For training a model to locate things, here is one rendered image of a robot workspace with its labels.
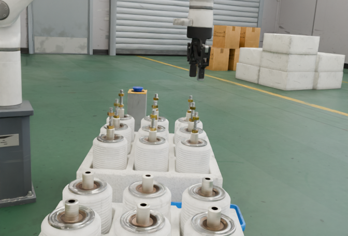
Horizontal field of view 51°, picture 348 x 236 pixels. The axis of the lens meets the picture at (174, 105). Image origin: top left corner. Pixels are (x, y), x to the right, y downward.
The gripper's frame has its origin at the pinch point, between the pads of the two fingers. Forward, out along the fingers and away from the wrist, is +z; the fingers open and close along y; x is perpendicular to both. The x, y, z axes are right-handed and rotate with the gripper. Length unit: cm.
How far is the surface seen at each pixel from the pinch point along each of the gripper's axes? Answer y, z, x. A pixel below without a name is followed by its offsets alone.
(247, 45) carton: 355, 10, -210
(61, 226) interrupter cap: -49, 17, 40
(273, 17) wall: 592, -37, -393
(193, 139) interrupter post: -12.4, 16.7, 4.4
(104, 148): -9.4, 19.1, 28.5
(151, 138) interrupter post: -9.3, 16.8, 15.5
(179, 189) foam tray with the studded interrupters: -18.0, 28.5, 9.4
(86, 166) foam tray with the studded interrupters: -7.5, 24.8, 33.3
